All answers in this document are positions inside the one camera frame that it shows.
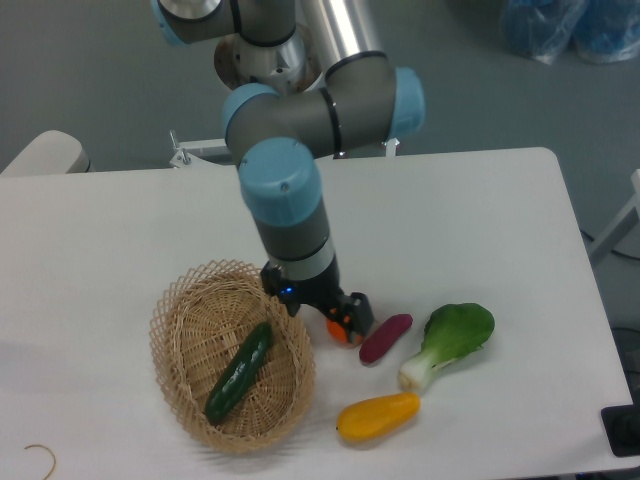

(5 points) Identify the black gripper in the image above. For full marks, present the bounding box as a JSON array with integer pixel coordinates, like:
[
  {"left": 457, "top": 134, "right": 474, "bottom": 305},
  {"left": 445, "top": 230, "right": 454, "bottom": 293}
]
[{"left": 260, "top": 258, "right": 374, "bottom": 340}]

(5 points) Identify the green cucumber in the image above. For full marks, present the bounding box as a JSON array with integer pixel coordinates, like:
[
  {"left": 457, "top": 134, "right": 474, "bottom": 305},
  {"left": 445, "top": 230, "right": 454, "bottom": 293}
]
[{"left": 204, "top": 322, "right": 272, "bottom": 425}]

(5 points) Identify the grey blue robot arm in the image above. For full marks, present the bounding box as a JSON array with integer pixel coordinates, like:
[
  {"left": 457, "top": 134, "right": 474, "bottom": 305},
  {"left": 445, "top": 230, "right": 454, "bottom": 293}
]
[{"left": 152, "top": 1, "right": 425, "bottom": 342}]

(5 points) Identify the woven wicker basket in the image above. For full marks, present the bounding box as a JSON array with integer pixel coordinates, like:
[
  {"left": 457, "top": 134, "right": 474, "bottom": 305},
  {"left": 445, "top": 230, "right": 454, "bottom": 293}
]
[{"left": 150, "top": 260, "right": 315, "bottom": 454}]

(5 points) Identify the orange tangerine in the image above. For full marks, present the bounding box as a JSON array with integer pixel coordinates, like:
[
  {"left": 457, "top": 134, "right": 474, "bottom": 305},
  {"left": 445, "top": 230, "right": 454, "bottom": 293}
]
[{"left": 326, "top": 318, "right": 363, "bottom": 347}]

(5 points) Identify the purple sweet potato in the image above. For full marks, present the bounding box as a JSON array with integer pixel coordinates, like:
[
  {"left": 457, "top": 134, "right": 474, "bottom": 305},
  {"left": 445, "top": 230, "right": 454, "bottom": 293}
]
[{"left": 359, "top": 313, "right": 413, "bottom": 365}]

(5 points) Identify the yellow pepper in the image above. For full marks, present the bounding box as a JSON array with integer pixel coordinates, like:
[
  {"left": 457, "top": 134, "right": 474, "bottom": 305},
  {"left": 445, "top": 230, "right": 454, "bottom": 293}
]
[{"left": 336, "top": 392, "right": 421, "bottom": 443}]

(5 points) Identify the green bok choy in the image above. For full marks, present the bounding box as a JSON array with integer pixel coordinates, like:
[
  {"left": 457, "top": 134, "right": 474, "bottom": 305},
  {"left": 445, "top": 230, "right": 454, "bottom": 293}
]
[{"left": 398, "top": 303, "right": 495, "bottom": 392}]

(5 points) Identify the tan rubber band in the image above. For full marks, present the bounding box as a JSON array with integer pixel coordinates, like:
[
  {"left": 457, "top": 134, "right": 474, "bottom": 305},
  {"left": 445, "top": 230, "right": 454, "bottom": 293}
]
[{"left": 24, "top": 444, "right": 58, "bottom": 476}]

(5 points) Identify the white chair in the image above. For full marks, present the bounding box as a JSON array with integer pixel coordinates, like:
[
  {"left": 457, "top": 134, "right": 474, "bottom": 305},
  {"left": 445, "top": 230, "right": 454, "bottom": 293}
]
[{"left": 1, "top": 130, "right": 94, "bottom": 178}]

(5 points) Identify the black device at table edge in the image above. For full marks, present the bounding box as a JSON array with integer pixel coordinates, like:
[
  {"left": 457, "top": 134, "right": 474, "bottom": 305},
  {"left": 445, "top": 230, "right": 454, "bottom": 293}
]
[{"left": 601, "top": 405, "right": 639, "bottom": 457}]

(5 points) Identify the blue plastic bag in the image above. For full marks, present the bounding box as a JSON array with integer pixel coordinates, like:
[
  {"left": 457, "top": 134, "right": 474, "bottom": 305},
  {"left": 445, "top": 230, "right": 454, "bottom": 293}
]
[{"left": 499, "top": 1, "right": 639, "bottom": 65}]

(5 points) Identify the white frame at right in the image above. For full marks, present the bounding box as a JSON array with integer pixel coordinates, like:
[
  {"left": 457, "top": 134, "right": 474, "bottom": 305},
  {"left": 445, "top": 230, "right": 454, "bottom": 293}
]
[{"left": 587, "top": 170, "right": 639, "bottom": 265}]

